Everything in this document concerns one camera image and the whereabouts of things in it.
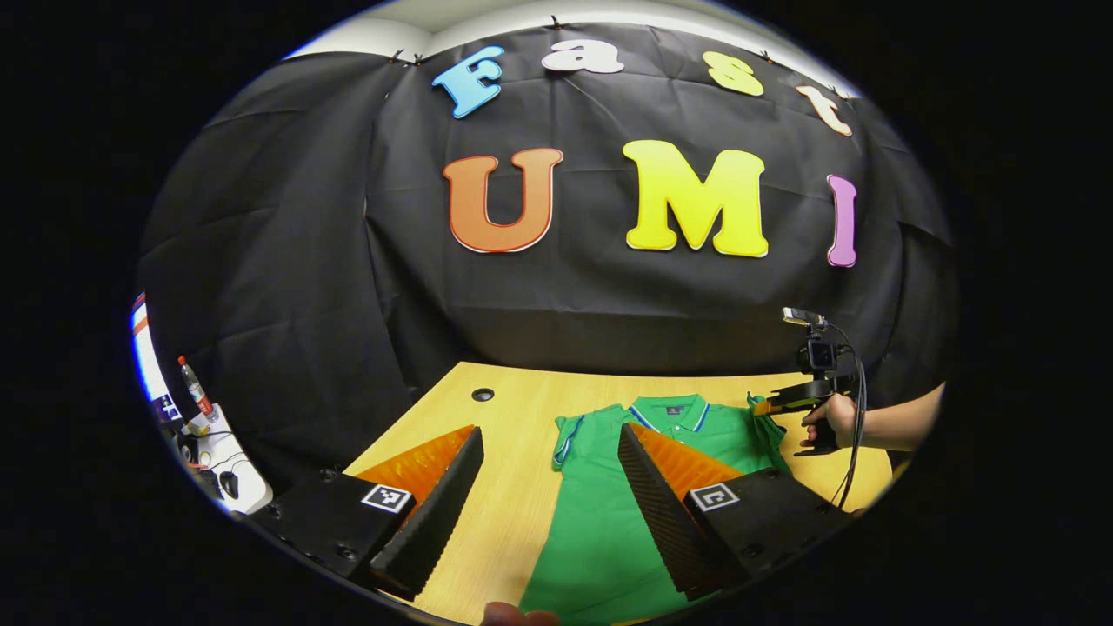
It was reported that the green T-shirt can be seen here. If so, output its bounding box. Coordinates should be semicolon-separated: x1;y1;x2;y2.
519;394;796;626

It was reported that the white side table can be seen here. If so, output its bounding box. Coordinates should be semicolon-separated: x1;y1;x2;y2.
157;400;275;516

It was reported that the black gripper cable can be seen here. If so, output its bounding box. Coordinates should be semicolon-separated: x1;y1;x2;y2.
826;322;871;510

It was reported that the row of backdrop clips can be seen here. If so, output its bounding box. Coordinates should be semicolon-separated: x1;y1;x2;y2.
387;13;849;97

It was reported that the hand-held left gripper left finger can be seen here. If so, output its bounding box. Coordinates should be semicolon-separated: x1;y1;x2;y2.
246;424;486;603

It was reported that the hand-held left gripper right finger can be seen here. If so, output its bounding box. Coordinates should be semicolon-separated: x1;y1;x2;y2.
618;423;857;603

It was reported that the red label plastic bottle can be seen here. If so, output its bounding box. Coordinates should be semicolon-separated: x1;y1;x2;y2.
177;355;220;424

